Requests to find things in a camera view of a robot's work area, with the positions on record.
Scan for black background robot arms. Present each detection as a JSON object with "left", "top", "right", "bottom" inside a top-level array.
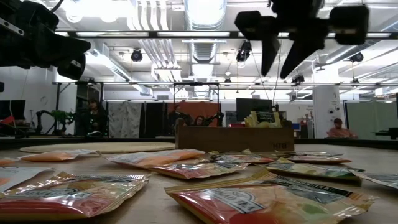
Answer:
[{"left": 183, "top": 111, "right": 224, "bottom": 127}]

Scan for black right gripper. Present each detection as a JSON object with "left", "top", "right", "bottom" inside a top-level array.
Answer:
[{"left": 234, "top": 4, "right": 370, "bottom": 81}]

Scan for white pillar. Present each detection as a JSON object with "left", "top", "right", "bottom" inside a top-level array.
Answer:
[{"left": 312, "top": 85, "right": 341, "bottom": 139}]

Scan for dark curtain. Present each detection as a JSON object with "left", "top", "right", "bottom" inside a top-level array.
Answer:
[{"left": 144, "top": 101, "right": 166, "bottom": 139}]

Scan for potted green plant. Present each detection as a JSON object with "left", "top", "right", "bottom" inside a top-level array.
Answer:
[{"left": 50, "top": 109, "right": 75, "bottom": 135}]

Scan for silver ventilation duct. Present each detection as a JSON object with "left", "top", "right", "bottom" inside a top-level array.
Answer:
[{"left": 183, "top": 0, "right": 228, "bottom": 63}]

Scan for green partition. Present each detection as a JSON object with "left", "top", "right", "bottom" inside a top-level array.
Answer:
[{"left": 346, "top": 101, "right": 398, "bottom": 140}]

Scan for black monitor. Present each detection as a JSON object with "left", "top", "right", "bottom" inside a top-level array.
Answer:
[
  {"left": 0, "top": 99, "right": 27, "bottom": 121},
  {"left": 235, "top": 98, "right": 274, "bottom": 123}
]

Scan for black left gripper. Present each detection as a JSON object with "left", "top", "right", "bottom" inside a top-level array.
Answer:
[{"left": 0, "top": 0, "right": 91, "bottom": 80}]

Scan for white patterned curtain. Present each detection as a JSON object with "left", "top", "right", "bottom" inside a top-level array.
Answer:
[{"left": 108, "top": 101, "right": 143, "bottom": 139}]

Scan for green yellow tea packet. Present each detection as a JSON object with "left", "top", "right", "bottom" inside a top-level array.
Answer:
[{"left": 255, "top": 111, "right": 282, "bottom": 128}]

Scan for black desk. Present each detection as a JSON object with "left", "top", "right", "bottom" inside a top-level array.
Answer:
[{"left": 374, "top": 126, "right": 398, "bottom": 140}]

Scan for round woven placemat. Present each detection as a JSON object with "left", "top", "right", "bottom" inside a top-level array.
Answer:
[{"left": 19, "top": 142, "right": 177, "bottom": 154}]

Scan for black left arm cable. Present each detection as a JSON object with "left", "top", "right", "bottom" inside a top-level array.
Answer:
[{"left": 49, "top": 0, "right": 65, "bottom": 14}]

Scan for orange wall panel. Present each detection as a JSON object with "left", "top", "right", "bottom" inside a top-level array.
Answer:
[{"left": 166, "top": 101, "right": 223, "bottom": 127}]

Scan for person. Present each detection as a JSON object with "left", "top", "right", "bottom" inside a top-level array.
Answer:
[
  {"left": 80, "top": 98, "right": 109, "bottom": 137},
  {"left": 169, "top": 104, "right": 188, "bottom": 127},
  {"left": 326, "top": 118, "right": 359, "bottom": 139}
]

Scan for wooden tea organizer box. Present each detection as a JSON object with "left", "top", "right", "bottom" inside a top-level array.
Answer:
[{"left": 175, "top": 117, "right": 295, "bottom": 153}]

